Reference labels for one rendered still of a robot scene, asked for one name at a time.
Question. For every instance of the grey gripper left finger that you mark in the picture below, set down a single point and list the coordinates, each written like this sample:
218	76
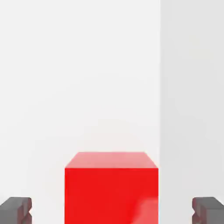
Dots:
12	211

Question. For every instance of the small red cube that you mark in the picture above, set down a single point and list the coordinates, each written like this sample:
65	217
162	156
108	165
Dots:
111	194

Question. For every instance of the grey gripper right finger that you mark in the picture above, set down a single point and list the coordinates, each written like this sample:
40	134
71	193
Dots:
211	211

